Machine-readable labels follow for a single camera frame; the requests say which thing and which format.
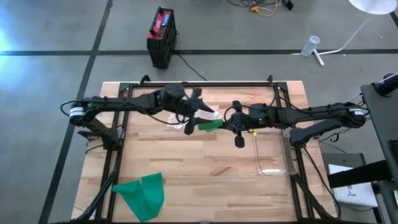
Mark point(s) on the white floor lamp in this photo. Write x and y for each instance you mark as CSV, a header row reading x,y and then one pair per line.
x,y
373,6

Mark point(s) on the red and black battery box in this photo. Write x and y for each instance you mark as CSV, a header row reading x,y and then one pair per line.
x,y
161,37

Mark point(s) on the black aluminium table frame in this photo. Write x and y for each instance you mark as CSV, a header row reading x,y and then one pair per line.
x,y
202,84

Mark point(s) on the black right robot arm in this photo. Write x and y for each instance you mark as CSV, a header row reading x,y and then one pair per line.
x,y
311,113

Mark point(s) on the clear plastic bin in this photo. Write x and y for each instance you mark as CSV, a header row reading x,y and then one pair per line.
x,y
273,161

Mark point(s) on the green flat elastic band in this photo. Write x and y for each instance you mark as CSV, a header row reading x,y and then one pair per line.
x,y
146,196

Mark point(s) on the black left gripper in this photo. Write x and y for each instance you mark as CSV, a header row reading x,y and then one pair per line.
x,y
189,129

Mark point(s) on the grey metal cart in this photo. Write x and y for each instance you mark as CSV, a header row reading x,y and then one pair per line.
x,y
382,124

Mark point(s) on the clear plastic bag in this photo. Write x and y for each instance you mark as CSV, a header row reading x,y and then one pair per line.
x,y
216,114
174,119

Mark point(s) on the white box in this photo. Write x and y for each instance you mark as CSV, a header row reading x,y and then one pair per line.
x,y
351,186

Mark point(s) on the green woven bandage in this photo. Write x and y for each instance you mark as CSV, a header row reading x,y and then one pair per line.
x,y
210,126

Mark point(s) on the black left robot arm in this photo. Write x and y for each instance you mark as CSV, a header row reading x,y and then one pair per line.
x,y
118,104

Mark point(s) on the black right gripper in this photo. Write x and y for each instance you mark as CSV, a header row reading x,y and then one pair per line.
x,y
239,141

